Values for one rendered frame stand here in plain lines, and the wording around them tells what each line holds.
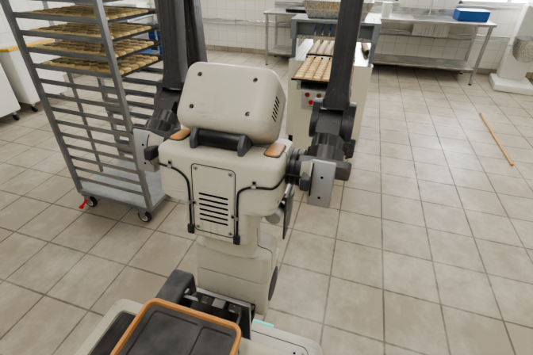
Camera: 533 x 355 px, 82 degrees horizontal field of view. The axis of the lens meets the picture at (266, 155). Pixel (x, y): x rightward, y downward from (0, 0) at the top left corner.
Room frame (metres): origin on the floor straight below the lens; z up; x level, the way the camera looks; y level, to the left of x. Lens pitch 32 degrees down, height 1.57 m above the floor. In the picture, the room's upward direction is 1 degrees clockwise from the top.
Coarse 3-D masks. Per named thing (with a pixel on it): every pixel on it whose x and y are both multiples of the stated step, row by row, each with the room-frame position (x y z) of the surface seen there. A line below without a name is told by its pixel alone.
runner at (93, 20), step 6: (18, 12) 1.75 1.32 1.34; (30, 18) 1.73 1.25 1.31; (36, 18) 1.71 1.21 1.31; (42, 18) 1.70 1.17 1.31; (48, 18) 1.68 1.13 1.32; (54, 18) 1.67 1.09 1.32; (60, 18) 1.66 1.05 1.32; (66, 18) 1.65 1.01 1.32; (72, 18) 1.63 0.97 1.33; (78, 18) 1.62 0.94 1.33; (84, 18) 1.61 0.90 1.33; (90, 18) 1.60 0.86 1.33; (96, 18) 1.59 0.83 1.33; (96, 24) 1.59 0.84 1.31; (108, 24) 1.59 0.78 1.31
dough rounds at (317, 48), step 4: (324, 40) 3.17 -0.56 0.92; (316, 44) 2.99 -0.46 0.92; (320, 44) 3.08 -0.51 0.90; (324, 44) 2.99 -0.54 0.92; (332, 44) 3.00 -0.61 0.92; (312, 48) 2.84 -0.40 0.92; (316, 48) 2.83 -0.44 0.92; (320, 48) 2.83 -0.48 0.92; (324, 48) 2.86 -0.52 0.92; (328, 48) 2.84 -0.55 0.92; (332, 48) 2.92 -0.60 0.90; (312, 52) 2.70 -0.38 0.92; (316, 52) 2.77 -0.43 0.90; (320, 52) 2.69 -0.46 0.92; (324, 52) 2.69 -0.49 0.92; (328, 52) 2.69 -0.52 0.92; (332, 52) 2.72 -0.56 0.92
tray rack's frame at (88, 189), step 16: (0, 0) 1.74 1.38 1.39; (16, 32) 1.73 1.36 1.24; (32, 64) 1.75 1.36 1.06; (32, 80) 1.74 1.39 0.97; (48, 112) 1.73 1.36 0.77; (64, 144) 1.75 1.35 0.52; (96, 176) 1.90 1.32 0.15; (128, 176) 1.91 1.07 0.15; (160, 176) 1.92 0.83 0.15; (80, 192) 1.73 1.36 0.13; (96, 192) 1.71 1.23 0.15; (112, 192) 1.72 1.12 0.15; (160, 192) 1.72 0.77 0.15; (144, 208) 1.55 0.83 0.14
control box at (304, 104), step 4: (304, 92) 1.99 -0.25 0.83; (308, 92) 1.98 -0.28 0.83; (312, 92) 1.97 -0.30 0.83; (316, 92) 1.97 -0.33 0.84; (320, 92) 1.96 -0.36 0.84; (324, 92) 1.96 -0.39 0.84; (304, 96) 1.99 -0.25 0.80; (312, 96) 1.97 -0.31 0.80; (304, 100) 1.99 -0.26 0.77; (308, 100) 1.98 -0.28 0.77; (312, 100) 1.97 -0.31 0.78; (304, 104) 1.99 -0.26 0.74; (308, 104) 1.98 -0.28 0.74; (304, 108) 1.99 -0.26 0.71; (308, 108) 1.98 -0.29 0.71; (312, 108) 1.97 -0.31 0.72
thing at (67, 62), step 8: (64, 56) 1.92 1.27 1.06; (128, 56) 1.96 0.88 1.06; (136, 56) 1.95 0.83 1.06; (144, 56) 1.95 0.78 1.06; (152, 56) 1.95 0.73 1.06; (48, 64) 1.78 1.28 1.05; (56, 64) 1.77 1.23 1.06; (64, 64) 1.76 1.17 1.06; (72, 64) 1.76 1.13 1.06; (80, 64) 1.79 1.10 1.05; (88, 64) 1.77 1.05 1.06; (96, 64) 1.76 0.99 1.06; (104, 64) 1.76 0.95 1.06; (120, 64) 1.78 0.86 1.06; (128, 64) 1.77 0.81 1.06; (136, 64) 1.77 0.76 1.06; (144, 64) 1.81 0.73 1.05; (120, 72) 1.62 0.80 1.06
